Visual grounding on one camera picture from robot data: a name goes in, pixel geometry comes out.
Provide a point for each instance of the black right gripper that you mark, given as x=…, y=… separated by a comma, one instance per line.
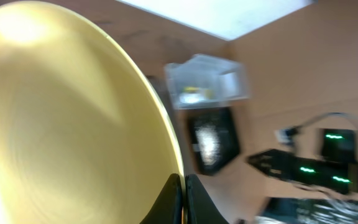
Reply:
x=282, y=165

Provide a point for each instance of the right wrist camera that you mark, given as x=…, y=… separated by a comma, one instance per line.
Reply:
x=338, y=145

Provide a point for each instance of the green snack wrapper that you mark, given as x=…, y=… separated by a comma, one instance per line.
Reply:
x=201, y=92

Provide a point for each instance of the black waste bin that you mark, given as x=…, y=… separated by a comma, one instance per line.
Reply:
x=222, y=119

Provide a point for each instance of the yellow plate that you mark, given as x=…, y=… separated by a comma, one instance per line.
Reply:
x=84, y=138

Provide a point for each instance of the spilled white rice pile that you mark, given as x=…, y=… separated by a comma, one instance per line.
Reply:
x=208, y=142

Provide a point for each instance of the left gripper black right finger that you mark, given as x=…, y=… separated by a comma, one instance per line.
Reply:
x=200, y=207

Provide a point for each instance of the clear plastic bin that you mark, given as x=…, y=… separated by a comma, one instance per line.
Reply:
x=225, y=78

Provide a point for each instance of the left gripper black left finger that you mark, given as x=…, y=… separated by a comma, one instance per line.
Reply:
x=167, y=208

